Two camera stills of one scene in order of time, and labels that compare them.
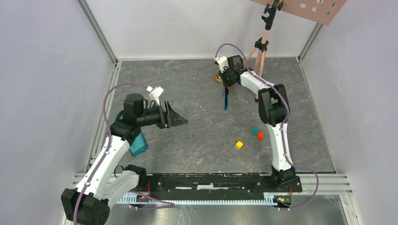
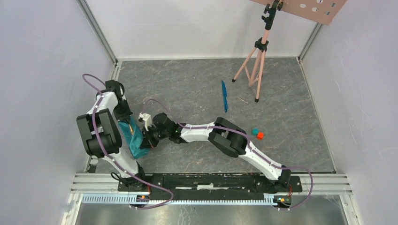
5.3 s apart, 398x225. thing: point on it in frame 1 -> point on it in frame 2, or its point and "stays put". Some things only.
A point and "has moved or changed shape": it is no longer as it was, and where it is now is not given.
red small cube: x=260 y=136 stays put
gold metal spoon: x=218 y=78 has moved or changed shape
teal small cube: x=255 y=131 stays put
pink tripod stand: x=262 y=44 stays put
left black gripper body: x=155 y=116 -> x=122 y=111
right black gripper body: x=226 y=77 -> x=153 y=136
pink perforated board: x=323 y=11 stays put
